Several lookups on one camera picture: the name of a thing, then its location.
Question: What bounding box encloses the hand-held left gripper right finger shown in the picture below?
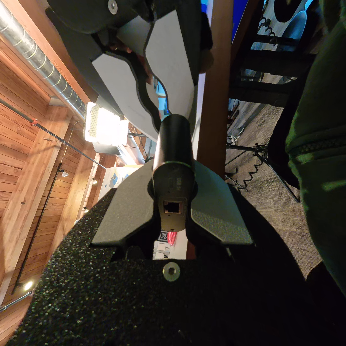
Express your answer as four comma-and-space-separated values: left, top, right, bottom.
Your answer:
186, 160, 254, 246

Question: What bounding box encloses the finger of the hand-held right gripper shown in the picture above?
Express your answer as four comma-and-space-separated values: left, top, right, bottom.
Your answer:
91, 52, 163, 143
116, 9, 203, 128

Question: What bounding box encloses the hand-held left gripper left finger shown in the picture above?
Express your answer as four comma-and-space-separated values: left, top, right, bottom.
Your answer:
91, 160, 162, 248

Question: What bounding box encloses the black network switch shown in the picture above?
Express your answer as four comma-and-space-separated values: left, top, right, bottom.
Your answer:
153, 114, 196, 233

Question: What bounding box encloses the person's right hand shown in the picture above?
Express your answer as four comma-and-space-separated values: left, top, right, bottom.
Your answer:
199, 12, 215, 75

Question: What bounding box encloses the studio light panel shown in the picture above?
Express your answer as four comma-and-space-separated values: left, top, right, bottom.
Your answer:
84, 102, 130, 154

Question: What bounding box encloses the person's green sweatshirt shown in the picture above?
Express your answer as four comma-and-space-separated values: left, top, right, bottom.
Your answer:
285, 0, 346, 295

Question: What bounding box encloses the black coiled cable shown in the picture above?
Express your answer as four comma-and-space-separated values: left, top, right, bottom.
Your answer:
243, 151, 269, 190

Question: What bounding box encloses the metal ventilation duct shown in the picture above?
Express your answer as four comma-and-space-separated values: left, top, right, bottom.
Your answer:
0, 3, 87, 120

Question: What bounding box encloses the black track light rail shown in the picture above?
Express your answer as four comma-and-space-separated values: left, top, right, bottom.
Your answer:
12, 162, 65, 296

